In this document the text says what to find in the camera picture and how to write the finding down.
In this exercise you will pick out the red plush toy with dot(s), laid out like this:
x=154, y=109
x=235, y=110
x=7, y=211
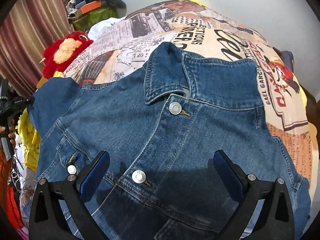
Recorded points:
x=59, y=55

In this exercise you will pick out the blue denim jacket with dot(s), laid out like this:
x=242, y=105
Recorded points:
x=161, y=126

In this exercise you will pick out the yellow blanket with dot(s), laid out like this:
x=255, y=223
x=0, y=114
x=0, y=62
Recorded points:
x=28, y=139

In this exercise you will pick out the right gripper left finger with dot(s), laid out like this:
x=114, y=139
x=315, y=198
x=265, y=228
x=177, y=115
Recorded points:
x=47, y=220

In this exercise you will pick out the newspaper print bedspread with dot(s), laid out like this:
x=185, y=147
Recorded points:
x=127, y=45

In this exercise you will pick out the white cloth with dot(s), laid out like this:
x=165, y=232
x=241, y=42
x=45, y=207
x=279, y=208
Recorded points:
x=97, y=29

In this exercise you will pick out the striped red gold curtain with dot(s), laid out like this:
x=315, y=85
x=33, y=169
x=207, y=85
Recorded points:
x=29, y=28

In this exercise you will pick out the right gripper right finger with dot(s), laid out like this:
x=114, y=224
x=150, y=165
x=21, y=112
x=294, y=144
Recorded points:
x=275, y=219

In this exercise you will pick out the green patterned storage box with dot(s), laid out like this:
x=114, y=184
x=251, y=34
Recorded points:
x=84, y=21

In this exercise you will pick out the dark blue backpack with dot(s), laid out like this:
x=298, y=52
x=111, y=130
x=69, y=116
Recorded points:
x=287, y=58

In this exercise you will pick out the orange shoe box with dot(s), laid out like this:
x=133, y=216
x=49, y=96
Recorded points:
x=88, y=7

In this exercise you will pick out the yellow headboard cushion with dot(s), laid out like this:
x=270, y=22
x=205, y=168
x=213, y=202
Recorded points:
x=199, y=2

